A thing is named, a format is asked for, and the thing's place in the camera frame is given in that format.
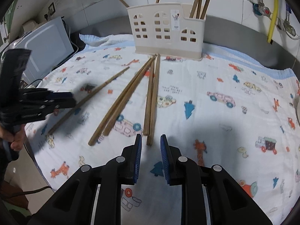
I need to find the black cable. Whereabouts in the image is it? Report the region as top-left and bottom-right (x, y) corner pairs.
(0, 186), (52, 198)

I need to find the yellow gas pipe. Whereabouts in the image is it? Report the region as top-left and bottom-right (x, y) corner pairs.
(267, 0), (281, 45)

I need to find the cream plastic utensil holder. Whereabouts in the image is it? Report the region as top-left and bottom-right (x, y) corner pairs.
(126, 2), (207, 62)

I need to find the metal water valve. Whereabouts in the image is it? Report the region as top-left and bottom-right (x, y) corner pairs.
(249, 0), (300, 39)

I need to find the person's left hand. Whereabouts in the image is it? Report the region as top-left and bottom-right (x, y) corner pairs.
(0, 124), (25, 151)

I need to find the white microwave oven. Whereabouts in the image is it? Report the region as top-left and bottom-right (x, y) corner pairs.
(12, 16), (75, 83)

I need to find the printed cartoon cloth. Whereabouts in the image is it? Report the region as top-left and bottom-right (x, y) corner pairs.
(25, 34), (300, 225)

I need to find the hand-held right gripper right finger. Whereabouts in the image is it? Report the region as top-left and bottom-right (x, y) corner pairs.
(160, 133), (273, 225)

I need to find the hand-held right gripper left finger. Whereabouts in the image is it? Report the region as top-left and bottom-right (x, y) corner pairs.
(28, 133), (143, 225)

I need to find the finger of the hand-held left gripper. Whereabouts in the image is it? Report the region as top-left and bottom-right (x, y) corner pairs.
(4, 97), (77, 124)
(20, 88), (75, 100)

